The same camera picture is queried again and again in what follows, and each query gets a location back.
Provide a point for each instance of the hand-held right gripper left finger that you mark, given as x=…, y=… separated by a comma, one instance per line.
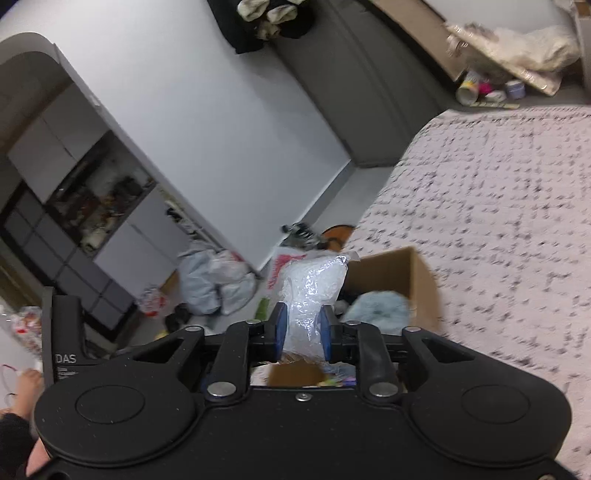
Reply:
x=279, y=332

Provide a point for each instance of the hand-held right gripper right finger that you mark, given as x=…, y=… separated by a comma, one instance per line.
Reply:
x=326, y=334

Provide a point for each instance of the clear bag of white stuffing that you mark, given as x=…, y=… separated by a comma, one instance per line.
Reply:
x=309, y=286

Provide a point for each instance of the brown cardboard box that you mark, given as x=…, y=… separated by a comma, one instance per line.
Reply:
x=415, y=295

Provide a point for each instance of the person's left hand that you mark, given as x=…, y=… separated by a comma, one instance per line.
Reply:
x=27, y=385

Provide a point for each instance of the red white plastic bag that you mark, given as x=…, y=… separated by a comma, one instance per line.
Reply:
x=21, y=323
x=152, y=300

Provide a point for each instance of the brown cardboard piece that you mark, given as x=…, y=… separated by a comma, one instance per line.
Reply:
x=295, y=373

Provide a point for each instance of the light blue fluffy toy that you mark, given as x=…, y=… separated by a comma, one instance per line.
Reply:
x=378, y=311

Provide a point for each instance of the small white garbage bag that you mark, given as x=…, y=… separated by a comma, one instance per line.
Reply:
x=236, y=293

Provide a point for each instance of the white red-print plastic bag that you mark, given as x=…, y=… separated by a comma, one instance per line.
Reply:
x=279, y=265

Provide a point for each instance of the tied white garbage bag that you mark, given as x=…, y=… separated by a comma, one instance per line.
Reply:
x=227, y=265

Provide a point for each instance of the large grey-white garbage bag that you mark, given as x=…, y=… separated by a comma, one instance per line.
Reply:
x=198, y=281

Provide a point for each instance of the black shoes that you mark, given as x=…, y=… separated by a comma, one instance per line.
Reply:
x=178, y=316

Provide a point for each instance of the grey white sneaker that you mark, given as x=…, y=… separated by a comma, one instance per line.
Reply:
x=300, y=230

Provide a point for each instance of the orange round floor mat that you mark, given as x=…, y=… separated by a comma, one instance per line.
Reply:
x=339, y=230

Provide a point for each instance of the white built-in cabinet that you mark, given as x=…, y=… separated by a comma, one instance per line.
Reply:
x=134, y=240

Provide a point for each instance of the white narrow rack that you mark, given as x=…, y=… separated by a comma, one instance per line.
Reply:
x=194, y=226

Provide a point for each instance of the white black-patterned bed cover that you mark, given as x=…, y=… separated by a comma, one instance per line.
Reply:
x=485, y=207

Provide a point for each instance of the printed paper cup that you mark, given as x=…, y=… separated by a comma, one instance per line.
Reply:
x=468, y=90

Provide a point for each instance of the long pale ruler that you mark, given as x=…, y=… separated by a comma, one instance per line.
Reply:
x=496, y=106

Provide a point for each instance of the small white item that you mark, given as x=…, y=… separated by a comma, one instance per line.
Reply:
x=495, y=96

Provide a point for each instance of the small pink item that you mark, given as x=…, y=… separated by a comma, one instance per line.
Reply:
x=485, y=86

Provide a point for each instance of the black-framed brown board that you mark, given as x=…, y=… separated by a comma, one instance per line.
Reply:
x=411, y=27

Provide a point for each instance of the large white stuffed bag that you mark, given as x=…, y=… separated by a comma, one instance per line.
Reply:
x=521, y=50

